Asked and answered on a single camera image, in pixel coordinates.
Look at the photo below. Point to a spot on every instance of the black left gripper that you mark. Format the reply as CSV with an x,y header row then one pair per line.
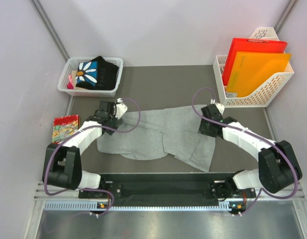
x,y
117,123

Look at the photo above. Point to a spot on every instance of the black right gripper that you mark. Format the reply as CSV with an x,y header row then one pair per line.
x,y
203,130

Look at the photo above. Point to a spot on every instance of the grey t shirt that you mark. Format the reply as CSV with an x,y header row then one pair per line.
x,y
154,134

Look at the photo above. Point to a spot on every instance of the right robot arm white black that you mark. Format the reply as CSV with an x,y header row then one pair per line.
x,y
278,166

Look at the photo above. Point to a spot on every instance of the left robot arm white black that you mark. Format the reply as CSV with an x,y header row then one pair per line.
x,y
63,166

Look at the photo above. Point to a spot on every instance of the black daisy print t shirt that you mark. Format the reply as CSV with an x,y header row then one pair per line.
x,y
96,74

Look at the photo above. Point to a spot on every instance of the red green patterned book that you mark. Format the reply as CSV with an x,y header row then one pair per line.
x,y
64,127

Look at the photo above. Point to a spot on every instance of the pink beige folded cloths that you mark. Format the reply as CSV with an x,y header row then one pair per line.
x,y
71,85

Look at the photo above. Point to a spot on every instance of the white file organizer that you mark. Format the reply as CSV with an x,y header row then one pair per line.
x,y
265,93

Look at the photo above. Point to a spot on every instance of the orange folder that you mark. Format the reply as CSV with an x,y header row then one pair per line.
x,y
246,78

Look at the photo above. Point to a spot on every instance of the white plastic basket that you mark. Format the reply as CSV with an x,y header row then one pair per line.
x,y
72,64

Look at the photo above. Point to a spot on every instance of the red folder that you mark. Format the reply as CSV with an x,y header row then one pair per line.
x,y
245,49

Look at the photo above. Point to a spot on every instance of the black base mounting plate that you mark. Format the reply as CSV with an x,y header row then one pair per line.
x,y
172,189

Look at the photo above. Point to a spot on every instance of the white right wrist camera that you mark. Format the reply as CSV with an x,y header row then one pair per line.
x,y
219,106

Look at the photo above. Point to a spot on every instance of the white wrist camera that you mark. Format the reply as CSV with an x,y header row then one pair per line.
x,y
219,106
120,108

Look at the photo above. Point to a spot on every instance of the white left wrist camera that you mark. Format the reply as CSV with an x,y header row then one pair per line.
x,y
120,108

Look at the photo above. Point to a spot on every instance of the grey slotted cable duct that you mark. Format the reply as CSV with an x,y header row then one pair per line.
x,y
99,206

